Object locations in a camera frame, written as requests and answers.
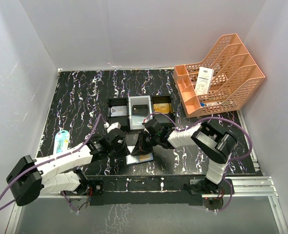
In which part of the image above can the white paper receipt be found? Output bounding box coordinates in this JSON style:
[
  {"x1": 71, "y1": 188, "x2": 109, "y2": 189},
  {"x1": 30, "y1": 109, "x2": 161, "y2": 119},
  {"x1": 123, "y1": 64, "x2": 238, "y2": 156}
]
[{"x1": 195, "y1": 67, "x2": 214, "y2": 96}]

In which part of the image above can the silver credit card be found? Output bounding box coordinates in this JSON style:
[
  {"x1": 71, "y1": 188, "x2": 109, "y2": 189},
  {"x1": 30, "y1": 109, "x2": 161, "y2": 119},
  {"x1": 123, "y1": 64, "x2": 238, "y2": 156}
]
[{"x1": 110, "y1": 106, "x2": 127, "y2": 117}]

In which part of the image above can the black card holder wallet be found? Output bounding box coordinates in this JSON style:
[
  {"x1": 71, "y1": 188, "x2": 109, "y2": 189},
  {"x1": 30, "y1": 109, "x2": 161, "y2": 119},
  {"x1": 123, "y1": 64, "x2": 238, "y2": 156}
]
[{"x1": 124, "y1": 137, "x2": 155, "y2": 166}]

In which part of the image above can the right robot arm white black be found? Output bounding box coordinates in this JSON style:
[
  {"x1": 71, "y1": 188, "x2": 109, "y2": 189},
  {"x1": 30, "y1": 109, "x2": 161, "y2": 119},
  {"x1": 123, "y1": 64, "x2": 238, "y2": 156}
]
[{"x1": 131, "y1": 119, "x2": 237, "y2": 194}]

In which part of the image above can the black left bin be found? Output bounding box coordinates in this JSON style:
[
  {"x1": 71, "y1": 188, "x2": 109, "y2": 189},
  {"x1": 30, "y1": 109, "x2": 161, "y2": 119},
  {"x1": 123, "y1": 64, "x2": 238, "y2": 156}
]
[{"x1": 107, "y1": 97, "x2": 130, "y2": 132}]

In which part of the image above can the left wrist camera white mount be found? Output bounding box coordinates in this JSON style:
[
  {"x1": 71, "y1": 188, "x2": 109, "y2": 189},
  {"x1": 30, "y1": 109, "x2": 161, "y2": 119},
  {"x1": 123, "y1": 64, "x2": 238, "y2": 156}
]
[{"x1": 104, "y1": 122, "x2": 121, "y2": 133}]

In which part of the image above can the black right bin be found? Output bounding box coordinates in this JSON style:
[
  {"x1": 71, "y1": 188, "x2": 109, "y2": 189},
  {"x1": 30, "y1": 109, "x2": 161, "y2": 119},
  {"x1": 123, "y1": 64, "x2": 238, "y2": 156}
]
[{"x1": 151, "y1": 95, "x2": 175, "y2": 127}]

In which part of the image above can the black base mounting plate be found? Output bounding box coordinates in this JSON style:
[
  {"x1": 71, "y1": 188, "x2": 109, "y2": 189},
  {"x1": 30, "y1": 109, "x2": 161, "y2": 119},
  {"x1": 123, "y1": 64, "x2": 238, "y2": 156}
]
[{"x1": 87, "y1": 175, "x2": 234, "y2": 206}]

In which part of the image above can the gold credit card in bin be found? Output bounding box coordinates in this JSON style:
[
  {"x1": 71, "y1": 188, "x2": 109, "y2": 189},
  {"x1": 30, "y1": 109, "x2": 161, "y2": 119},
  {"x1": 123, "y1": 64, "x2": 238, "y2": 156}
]
[{"x1": 153, "y1": 103, "x2": 171, "y2": 114}]

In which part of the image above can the orange plastic desk organizer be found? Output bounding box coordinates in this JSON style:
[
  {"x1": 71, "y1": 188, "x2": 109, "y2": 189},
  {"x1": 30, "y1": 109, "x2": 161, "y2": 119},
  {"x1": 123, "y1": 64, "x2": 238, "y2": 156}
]
[{"x1": 173, "y1": 33, "x2": 265, "y2": 118}]

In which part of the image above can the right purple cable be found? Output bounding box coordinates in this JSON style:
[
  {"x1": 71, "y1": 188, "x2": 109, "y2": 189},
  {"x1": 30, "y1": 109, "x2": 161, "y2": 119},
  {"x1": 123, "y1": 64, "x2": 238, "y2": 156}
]
[{"x1": 144, "y1": 112, "x2": 253, "y2": 212}]

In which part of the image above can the white middle bin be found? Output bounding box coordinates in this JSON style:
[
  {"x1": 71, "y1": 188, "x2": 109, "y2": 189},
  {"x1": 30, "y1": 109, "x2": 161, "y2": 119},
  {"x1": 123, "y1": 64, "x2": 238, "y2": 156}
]
[{"x1": 128, "y1": 96, "x2": 152, "y2": 130}]

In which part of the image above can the black bin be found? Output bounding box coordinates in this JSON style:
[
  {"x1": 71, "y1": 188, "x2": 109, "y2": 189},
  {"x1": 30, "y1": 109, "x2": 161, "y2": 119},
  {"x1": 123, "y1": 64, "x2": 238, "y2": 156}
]
[
  {"x1": 151, "y1": 95, "x2": 175, "y2": 127},
  {"x1": 107, "y1": 97, "x2": 130, "y2": 132}
]

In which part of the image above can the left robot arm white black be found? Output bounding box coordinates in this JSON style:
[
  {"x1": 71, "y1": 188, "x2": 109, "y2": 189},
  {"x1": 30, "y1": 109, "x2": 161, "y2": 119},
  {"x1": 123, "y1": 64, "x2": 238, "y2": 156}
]
[{"x1": 6, "y1": 128, "x2": 130, "y2": 206}]

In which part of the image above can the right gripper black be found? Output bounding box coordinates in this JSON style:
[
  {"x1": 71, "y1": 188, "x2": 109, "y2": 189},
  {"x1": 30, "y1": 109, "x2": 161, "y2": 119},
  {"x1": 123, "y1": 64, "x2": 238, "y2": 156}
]
[{"x1": 132, "y1": 131, "x2": 160, "y2": 156}]

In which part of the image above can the small label box in organizer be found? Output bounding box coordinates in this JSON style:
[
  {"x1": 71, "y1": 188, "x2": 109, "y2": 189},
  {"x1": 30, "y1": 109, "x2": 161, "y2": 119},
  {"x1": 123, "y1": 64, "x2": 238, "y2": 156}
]
[{"x1": 200, "y1": 101, "x2": 223, "y2": 108}]

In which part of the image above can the gold credit card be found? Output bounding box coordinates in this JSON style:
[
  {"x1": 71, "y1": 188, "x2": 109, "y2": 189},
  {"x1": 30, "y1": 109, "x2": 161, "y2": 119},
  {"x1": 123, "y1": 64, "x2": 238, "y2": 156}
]
[
  {"x1": 153, "y1": 103, "x2": 171, "y2": 114},
  {"x1": 139, "y1": 155, "x2": 153, "y2": 162}
]

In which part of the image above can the blue white packaged item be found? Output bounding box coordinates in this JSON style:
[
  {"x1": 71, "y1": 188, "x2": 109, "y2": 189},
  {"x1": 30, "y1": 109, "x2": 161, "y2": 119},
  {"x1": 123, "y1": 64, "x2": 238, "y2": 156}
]
[{"x1": 53, "y1": 130, "x2": 70, "y2": 154}]

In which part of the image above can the black credit card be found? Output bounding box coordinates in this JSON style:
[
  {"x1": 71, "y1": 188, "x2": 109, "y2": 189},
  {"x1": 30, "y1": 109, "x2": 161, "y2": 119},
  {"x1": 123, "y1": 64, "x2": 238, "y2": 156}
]
[{"x1": 132, "y1": 104, "x2": 149, "y2": 117}]

